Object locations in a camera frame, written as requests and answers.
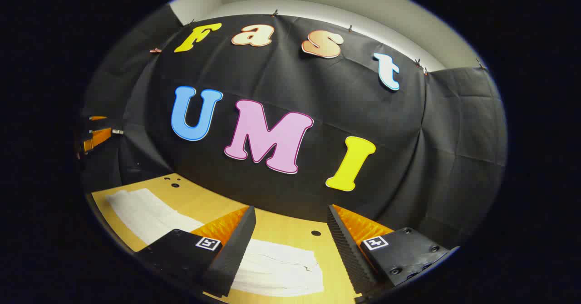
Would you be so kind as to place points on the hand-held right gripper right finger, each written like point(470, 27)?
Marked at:
point(347, 249)

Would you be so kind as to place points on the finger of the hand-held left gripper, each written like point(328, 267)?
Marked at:
point(97, 139)

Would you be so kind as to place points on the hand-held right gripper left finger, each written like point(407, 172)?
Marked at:
point(236, 249)

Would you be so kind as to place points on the white jeans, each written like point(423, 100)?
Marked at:
point(150, 218)

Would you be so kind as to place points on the black backdrop cloth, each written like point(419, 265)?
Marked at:
point(317, 90)

